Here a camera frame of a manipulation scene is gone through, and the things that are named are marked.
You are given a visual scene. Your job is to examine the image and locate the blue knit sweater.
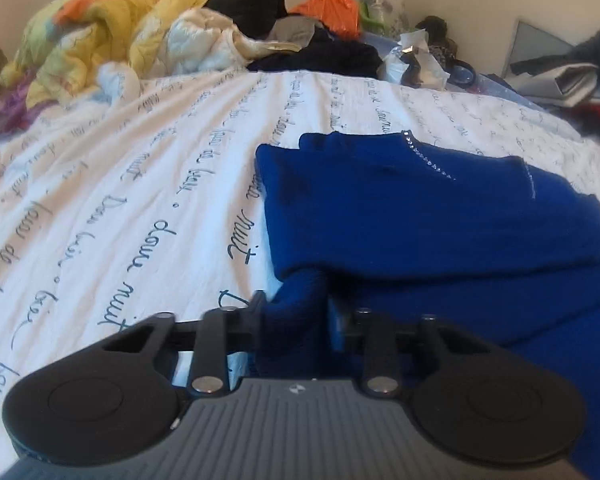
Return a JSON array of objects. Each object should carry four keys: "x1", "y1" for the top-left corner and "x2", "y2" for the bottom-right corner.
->
[{"x1": 256, "y1": 132, "x2": 600, "y2": 479}]

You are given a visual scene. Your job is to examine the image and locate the clothes pile on right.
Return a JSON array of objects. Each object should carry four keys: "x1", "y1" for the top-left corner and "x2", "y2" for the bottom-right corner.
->
[{"x1": 505, "y1": 30, "x2": 600, "y2": 138}]

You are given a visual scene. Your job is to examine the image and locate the white script-print bedspread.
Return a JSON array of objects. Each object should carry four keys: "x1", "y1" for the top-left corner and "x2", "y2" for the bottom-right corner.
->
[{"x1": 0, "y1": 64, "x2": 600, "y2": 475}]

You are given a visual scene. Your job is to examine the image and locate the white crumpled garment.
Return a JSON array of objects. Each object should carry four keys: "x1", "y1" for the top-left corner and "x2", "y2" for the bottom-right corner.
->
[{"x1": 96, "y1": 8, "x2": 301, "y2": 102}]

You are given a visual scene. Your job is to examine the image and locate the dark navy garment pile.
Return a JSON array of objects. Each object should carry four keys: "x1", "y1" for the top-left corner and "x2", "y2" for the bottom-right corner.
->
[{"x1": 247, "y1": 29, "x2": 382, "y2": 78}]

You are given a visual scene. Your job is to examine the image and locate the purple patterned cloth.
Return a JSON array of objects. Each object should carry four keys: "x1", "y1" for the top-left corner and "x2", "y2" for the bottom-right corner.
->
[{"x1": 0, "y1": 72, "x2": 55, "y2": 142}]

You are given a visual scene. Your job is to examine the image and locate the grey folded garment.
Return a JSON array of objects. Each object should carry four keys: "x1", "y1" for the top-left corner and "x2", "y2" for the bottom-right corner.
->
[{"x1": 266, "y1": 14, "x2": 324, "y2": 48}]

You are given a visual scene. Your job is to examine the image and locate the black blue-rimmed bowl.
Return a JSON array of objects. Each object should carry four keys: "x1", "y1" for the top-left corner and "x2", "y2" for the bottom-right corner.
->
[{"x1": 446, "y1": 58, "x2": 477, "y2": 89}]

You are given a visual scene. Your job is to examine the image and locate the silver crumpled plastic bag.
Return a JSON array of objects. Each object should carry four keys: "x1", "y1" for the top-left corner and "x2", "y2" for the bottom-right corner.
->
[{"x1": 379, "y1": 29, "x2": 450, "y2": 91}]

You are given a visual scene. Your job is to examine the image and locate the yellow orange comforter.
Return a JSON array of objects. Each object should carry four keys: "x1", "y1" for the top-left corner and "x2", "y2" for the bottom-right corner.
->
[{"x1": 0, "y1": 0, "x2": 208, "y2": 108}]

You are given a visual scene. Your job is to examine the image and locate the orange plastic bag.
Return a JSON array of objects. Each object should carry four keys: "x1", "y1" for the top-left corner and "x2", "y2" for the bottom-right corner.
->
[{"x1": 290, "y1": 0, "x2": 361, "y2": 40}]

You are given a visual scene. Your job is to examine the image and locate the dark brown plush toy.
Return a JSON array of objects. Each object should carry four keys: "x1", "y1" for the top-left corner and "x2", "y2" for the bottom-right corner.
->
[{"x1": 416, "y1": 15, "x2": 457, "y2": 58}]

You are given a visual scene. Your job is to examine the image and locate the floral grey pillow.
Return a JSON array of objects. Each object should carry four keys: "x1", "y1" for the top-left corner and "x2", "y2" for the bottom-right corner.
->
[{"x1": 365, "y1": 0, "x2": 410, "y2": 39}]

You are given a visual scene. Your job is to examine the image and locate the grey framed wall panel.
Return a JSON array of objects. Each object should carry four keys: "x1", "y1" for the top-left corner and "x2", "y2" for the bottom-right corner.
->
[{"x1": 501, "y1": 18, "x2": 572, "y2": 78}]

